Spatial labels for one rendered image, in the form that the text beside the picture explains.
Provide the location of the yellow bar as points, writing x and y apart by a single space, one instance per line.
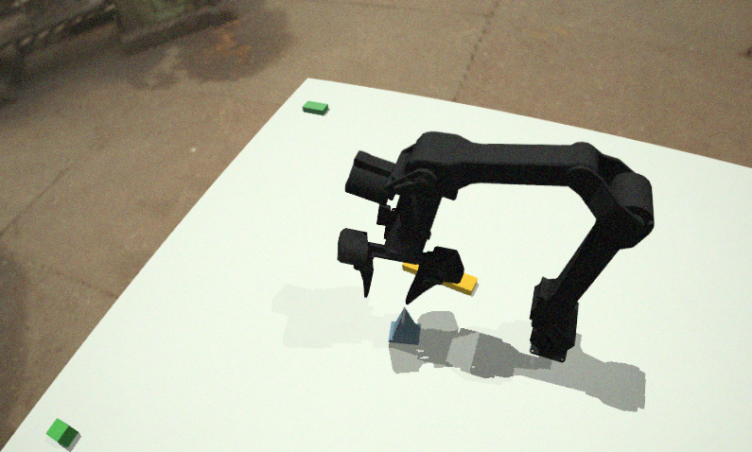
467 284

